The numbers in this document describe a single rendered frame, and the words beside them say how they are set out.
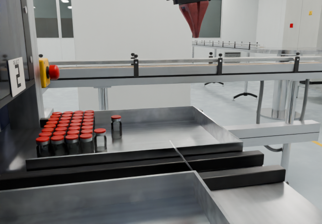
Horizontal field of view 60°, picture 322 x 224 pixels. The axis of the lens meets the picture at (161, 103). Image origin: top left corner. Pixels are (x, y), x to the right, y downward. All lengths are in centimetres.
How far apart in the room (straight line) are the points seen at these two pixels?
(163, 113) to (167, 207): 37
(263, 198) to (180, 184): 11
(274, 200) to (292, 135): 155
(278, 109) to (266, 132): 241
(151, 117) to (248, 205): 38
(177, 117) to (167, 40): 142
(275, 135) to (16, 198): 166
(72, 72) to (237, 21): 846
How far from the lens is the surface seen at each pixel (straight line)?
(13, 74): 53
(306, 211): 40
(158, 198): 38
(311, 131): 203
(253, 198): 41
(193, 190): 39
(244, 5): 974
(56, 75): 78
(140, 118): 69
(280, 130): 188
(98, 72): 143
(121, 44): 204
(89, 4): 205
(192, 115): 72
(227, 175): 41
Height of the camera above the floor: 109
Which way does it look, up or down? 13 degrees down
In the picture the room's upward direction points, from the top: straight up
